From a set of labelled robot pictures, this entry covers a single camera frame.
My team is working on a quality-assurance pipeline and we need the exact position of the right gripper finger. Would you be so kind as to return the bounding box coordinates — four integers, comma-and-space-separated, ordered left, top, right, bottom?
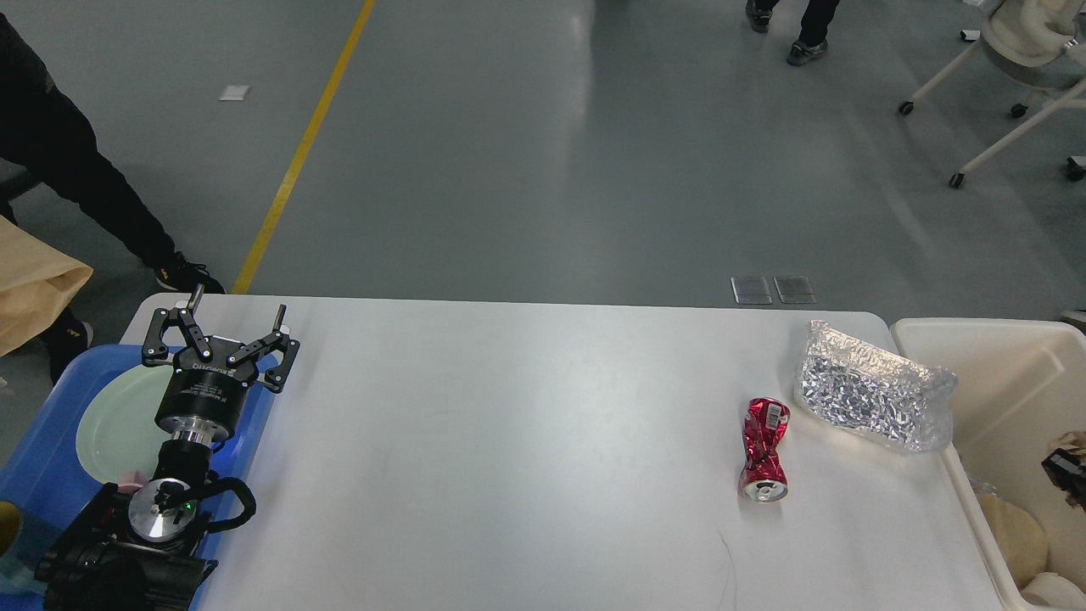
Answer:
1041, 450, 1085, 509

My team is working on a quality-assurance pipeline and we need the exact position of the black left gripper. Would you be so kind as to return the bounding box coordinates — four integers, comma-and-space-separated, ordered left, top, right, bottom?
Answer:
140, 283, 300, 444

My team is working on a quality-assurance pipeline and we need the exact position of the light green plate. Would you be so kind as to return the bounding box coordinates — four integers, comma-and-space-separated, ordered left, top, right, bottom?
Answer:
76, 365, 173, 483

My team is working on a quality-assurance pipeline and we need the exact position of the pink ribbed mug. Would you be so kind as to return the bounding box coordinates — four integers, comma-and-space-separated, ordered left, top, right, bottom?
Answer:
116, 469, 150, 495

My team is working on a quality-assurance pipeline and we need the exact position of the dark teal mug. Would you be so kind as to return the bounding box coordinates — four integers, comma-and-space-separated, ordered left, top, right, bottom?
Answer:
1, 502, 59, 596

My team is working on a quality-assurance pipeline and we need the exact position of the brown paper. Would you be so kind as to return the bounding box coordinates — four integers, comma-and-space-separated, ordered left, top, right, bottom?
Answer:
1055, 430, 1086, 457

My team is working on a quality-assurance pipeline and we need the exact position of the white paper cup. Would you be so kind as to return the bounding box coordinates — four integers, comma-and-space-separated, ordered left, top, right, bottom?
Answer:
1020, 572, 1085, 610

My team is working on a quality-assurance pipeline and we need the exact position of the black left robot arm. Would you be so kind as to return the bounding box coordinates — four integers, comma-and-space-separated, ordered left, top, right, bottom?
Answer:
35, 287, 301, 610

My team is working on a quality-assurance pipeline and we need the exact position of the beige plastic bin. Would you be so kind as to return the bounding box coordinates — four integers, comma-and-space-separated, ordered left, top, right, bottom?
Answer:
891, 318, 1085, 610

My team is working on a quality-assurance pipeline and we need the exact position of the crumpled foil right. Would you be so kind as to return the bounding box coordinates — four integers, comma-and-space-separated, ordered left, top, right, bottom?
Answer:
792, 320, 959, 455

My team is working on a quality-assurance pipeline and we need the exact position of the paper bag held by person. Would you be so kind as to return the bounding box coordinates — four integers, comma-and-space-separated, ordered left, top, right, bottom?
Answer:
1, 217, 93, 356

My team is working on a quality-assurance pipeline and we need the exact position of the person in black left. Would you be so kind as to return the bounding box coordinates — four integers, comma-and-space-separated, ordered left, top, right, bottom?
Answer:
1, 17, 224, 382

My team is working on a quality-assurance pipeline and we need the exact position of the crushed red can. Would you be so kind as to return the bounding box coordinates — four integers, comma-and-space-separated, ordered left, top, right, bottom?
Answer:
738, 397, 791, 502

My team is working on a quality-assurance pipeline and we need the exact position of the floor plate right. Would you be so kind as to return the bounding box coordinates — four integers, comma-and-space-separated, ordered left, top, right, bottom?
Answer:
773, 275, 817, 305

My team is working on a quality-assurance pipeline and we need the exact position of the floor plate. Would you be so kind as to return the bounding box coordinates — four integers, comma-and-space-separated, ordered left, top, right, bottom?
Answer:
730, 275, 774, 306
773, 275, 817, 305

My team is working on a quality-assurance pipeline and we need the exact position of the floor plate left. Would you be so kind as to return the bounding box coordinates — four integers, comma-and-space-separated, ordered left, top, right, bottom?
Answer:
730, 275, 774, 306

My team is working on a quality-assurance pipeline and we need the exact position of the person leg far right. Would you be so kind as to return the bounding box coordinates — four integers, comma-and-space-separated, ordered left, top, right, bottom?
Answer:
744, 0, 843, 68

